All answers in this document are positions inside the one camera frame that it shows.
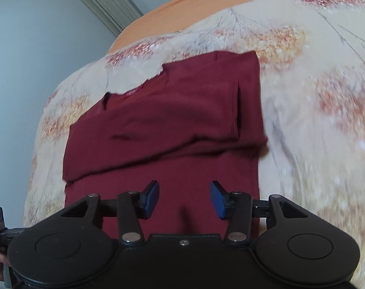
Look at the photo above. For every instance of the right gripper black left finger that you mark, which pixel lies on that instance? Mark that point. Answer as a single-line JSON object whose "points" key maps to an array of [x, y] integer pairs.
{"points": [[70, 246]]}

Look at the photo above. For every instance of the orange bed sheet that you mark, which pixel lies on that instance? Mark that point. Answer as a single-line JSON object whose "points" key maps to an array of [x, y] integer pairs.
{"points": [[172, 16]]}

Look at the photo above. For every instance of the beige pleated curtain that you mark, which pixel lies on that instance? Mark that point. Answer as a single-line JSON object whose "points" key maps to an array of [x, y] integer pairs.
{"points": [[107, 3]]}

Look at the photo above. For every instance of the floral cream quilt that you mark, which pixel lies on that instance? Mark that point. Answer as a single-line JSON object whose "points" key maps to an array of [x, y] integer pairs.
{"points": [[312, 58]]}

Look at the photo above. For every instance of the dark red garment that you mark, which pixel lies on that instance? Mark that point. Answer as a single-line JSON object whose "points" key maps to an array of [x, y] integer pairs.
{"points": [[198, 121]]}

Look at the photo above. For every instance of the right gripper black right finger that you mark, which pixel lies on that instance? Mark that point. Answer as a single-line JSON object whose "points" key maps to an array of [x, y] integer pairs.
{"points": [[289, 242]]}

